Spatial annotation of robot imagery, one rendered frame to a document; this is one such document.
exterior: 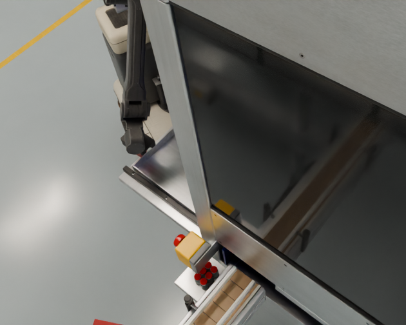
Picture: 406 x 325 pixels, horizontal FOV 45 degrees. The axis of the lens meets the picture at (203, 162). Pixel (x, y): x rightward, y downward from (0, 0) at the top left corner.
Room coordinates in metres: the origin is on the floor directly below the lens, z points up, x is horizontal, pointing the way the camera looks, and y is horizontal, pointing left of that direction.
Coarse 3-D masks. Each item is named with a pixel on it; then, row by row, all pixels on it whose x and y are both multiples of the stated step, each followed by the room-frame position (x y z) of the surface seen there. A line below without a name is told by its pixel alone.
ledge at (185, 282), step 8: (216, 264) 0.56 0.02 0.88; (184, 272) 0.56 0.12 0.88; (192, 272) 0.55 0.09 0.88; (176, 280) 0.54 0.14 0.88; (184, 280) 0.53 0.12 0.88; (192, 280) 0.53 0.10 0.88; (184, 288) 0.51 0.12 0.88; (192, 288) 0.50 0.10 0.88; (200, 288) 0.50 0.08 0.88; (192, 296) 0.48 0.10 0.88; (200, 296) 0.48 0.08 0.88
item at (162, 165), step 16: (160, 144) 1.03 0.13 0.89; (176, 144) 1.02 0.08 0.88; (144, 160) 0.98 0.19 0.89; (160, 160) 0.97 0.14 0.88; (176, 160) 0.96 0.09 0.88; (144, 176) 0.90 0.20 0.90; (160, 176) 0.90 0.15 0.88; (176, 176) 0.89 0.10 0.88; (176, 192) 0.83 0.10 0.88; (192, 208) 0.76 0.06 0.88
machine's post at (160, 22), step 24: (144, 0) 0.61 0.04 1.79; (168, 0) 0.57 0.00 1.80; (168, 24) 0.57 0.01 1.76; (168, 48) 0.58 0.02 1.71; (168, 72) 0.60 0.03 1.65; (168, 96) 0.61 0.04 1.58; (192, 120) 0.57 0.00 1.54; (192, 144) 0.58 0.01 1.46; (192, 168) 0.59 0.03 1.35; (192, 192) 0.61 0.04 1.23; (216, 240) 0.57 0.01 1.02
